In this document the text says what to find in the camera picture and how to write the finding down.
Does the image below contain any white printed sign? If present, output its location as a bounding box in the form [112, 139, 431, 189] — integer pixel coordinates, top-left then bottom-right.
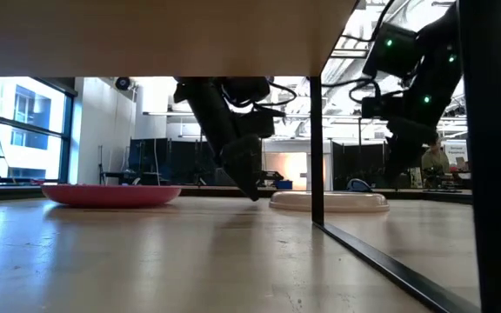
[444, 139, 470, 169]

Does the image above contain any black room partition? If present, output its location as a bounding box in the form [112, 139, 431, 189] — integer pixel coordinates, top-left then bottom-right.
[127, 137, 234, 187]
[331, 141, 389, 191]

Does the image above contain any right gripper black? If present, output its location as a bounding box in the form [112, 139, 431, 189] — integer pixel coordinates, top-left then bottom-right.
[384, 117, 439, 183]

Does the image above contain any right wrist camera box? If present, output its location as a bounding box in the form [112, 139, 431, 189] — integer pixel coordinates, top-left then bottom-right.
[360, 95, 404, 120]

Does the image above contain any large framed window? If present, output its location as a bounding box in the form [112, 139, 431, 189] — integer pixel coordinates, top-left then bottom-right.
[0, 77, 77, 186]

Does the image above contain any cream white plate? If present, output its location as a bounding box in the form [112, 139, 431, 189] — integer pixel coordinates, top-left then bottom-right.
[269, 190, 391, 214]

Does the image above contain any person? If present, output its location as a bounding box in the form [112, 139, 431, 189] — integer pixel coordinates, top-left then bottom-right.
[421, 137, 451, 175]

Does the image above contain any pink plate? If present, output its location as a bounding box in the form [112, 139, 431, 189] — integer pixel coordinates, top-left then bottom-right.
[41, 183, 183, 209]

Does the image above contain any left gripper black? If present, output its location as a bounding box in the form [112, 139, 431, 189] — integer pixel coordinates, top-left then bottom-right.
[222, 134, 264, 202]

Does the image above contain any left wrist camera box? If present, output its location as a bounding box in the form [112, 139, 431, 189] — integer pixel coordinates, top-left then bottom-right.
[232, 110, 277, 139]

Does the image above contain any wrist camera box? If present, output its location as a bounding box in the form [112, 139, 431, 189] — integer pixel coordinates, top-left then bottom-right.
[360, 95, 404, 120]
[232, 110, 277, 139]

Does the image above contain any dark domed object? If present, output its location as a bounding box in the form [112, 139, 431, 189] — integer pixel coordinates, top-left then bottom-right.
[346, 177, 374, 193]

